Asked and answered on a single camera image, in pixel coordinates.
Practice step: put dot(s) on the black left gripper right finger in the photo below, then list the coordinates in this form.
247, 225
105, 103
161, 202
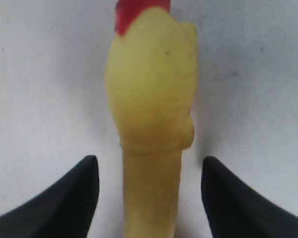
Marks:
235, 210

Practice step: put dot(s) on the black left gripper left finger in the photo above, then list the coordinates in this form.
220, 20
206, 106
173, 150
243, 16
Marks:
64, 210

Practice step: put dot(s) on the yellow rubber chicken sideways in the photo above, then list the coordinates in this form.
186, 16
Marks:
151, 79

